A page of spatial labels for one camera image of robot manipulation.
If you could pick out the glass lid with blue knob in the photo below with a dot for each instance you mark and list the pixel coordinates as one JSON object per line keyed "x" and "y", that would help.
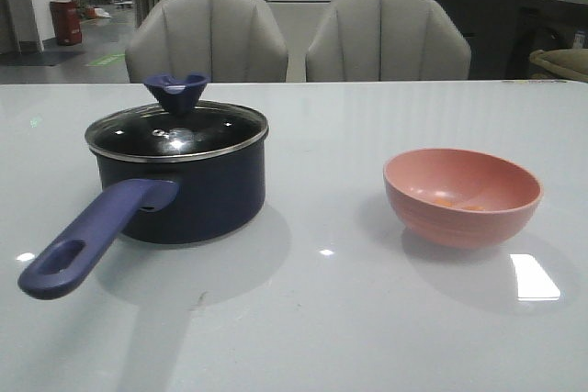
{"x": 179, "y": 127}

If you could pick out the pink bowl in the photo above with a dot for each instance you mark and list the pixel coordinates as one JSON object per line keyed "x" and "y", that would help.
{"x": 460, "y": 198}

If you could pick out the dark blue saucepan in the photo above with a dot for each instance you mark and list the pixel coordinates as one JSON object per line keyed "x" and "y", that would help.
{"x": 158, "y": 202}

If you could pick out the left beige chair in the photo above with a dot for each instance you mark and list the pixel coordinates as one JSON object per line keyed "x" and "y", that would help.
{"x": 231, "y": 41}

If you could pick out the beige chair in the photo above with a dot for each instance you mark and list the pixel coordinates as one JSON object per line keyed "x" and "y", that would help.
{"x": 231, "y": 41}
{"x": 386, "y": 40}

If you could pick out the right beige chair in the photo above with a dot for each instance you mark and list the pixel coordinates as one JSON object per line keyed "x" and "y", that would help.
{"x": 386, "y": 40}

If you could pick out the dark counter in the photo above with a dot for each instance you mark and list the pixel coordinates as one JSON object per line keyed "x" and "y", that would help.
{"x": 459, "y": 6}

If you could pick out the red bin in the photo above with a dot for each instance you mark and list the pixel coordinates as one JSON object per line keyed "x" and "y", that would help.
{"x": 66, "y": 22}

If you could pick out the beige sofa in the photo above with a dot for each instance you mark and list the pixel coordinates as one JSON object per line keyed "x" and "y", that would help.
{"x": 563, "y": 64}

